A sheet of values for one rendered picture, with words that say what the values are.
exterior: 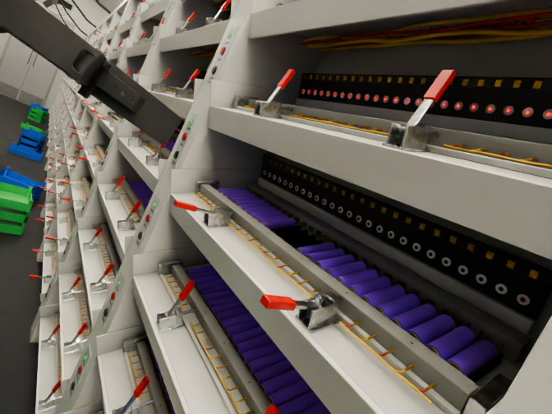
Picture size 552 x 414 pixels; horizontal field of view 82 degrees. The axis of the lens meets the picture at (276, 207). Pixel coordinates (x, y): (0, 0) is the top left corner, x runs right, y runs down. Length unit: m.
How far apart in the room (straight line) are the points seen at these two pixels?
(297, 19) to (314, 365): 0.50
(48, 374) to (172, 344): 0.85
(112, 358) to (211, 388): 0.37
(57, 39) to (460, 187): 0.30
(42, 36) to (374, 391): 0.35
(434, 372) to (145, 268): 0.59
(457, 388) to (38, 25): 0.39
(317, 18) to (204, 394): 0.56
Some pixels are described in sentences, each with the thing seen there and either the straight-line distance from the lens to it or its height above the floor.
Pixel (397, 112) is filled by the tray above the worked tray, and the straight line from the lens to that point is 0.56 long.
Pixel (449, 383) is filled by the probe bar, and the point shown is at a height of 0.95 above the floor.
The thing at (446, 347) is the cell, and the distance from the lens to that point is 0.36.
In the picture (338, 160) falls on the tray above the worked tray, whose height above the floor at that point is 1.08.
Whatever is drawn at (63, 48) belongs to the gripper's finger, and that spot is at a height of 1.05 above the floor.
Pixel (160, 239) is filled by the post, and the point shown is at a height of 0.80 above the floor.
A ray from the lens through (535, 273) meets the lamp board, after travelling 0.41.
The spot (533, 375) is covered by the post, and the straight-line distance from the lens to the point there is 0.26.
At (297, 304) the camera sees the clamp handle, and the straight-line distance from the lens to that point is 0.32.
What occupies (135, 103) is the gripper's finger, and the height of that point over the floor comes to 1.04.
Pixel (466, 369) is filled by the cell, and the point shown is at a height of 0.96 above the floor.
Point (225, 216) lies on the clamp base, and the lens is 0.54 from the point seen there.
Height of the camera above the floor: 1.03
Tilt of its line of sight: 5 degrees down
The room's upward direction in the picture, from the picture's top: 26 degrees clockwise
